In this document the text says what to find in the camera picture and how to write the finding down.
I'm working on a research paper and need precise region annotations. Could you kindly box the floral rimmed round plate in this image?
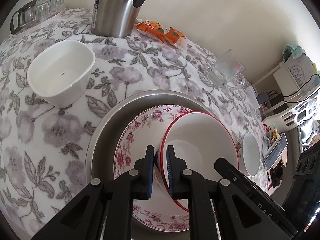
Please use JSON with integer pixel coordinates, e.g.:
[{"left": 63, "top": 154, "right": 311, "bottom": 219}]
[{"left": 113, "top": 105, "right": 191, "bottom": 232}]

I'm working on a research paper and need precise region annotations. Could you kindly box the strawberry pattern bowl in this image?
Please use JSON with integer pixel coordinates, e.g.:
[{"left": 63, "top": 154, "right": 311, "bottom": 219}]
[{"left": 150, "top": 111, "right": 239, "bottom": 216}]

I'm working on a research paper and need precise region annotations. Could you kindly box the stainless steel round pan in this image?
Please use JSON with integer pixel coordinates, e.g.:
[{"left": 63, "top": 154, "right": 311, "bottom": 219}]
[{"left": 85, "top": 89, "right": 218, "bottom": 240}]

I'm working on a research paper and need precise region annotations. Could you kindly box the pale blue ceramic bowl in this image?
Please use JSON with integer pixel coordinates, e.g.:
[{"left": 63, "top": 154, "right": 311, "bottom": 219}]
[{"left": 242, "top": 133, "right": 260, "bottom": 176}]

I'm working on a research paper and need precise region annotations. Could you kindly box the clear glass mug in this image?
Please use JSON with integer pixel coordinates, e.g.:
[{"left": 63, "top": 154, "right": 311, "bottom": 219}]
[{"left": 206, "top": 49, "right": 246, "bottom": 89}]

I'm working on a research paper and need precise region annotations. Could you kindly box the white power strip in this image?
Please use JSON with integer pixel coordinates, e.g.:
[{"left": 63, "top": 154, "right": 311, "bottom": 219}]
[{"left": 245, "top": 86, "right": 261, "bottom": 109}]

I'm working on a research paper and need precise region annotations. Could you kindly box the floral tablecloth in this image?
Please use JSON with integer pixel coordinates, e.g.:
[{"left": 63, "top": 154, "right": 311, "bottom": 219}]
[{"left": 1, "top": 8, "right": 264, "bottom": 239}]

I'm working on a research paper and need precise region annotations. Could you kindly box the smartphone on stand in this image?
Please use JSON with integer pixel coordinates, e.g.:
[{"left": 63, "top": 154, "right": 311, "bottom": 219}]
[{"left": 263, "top": 133, "right": 287, "bottom": 171}]

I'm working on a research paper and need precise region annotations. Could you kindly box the black power adapter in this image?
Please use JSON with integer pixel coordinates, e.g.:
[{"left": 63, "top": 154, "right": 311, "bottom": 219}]
[{"left": 256, "top": 92, "right": 270, "bottom": 105}]

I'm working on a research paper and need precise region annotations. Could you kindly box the orange snack packet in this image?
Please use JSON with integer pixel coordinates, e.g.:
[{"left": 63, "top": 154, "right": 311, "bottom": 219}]
[
  {"left": 164, "top": 27, "right": 188, "bottom": 50},
  {"left": 136, "top": 21, "right": 164, "bottom": 43}
]

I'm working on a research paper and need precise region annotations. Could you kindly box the small white cup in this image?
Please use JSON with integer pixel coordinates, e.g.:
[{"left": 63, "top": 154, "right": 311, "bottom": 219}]
[{"left": 27, "top": 40, "right": 95, "bottom": 108}]

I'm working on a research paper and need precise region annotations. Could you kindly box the white lattice shelf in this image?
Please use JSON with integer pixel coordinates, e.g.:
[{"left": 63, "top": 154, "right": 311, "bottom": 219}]
[{"left": 253, "top": 54, "right": 319, "bottom": 132}]

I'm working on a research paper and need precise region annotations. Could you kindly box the stainless steel thermos jug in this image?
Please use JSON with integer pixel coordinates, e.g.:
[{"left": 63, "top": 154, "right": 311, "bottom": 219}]
[{"left": 91, "top": 0, "right": 145, "bottom": 38}]

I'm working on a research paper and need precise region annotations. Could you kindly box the glass teapot with cups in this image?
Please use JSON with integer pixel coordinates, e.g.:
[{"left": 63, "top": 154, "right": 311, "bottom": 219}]
[{"left": 10, "top": 0, "right": 66, "bottom": 35}]

